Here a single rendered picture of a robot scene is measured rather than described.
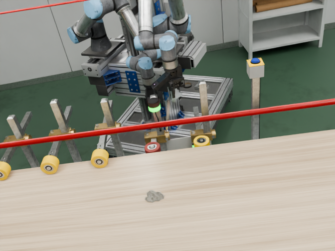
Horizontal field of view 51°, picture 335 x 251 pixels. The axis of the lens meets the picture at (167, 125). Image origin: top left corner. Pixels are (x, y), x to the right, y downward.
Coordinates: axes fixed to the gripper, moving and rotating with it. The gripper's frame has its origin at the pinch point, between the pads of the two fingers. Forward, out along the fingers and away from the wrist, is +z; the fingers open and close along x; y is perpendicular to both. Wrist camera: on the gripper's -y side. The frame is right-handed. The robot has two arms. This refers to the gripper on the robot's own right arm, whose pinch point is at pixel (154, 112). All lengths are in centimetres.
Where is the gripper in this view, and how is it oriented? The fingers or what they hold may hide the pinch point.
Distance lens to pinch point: 214.6
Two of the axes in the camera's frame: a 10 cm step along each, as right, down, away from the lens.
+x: -9.9, 1.3, 0.7
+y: -0.3, -6.0, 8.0
